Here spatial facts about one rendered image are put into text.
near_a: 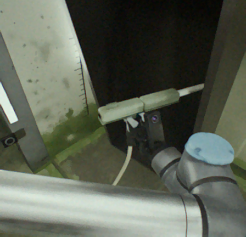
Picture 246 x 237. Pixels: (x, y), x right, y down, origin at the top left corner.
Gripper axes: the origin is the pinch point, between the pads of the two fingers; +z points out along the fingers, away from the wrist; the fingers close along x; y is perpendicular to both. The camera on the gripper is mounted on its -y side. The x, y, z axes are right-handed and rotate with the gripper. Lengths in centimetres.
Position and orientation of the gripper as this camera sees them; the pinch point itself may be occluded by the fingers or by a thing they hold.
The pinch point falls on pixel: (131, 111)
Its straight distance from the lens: 69.8
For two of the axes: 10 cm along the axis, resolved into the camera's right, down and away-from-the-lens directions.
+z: -4.5, -6.0, 6.7
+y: -0.1, 7.5, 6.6
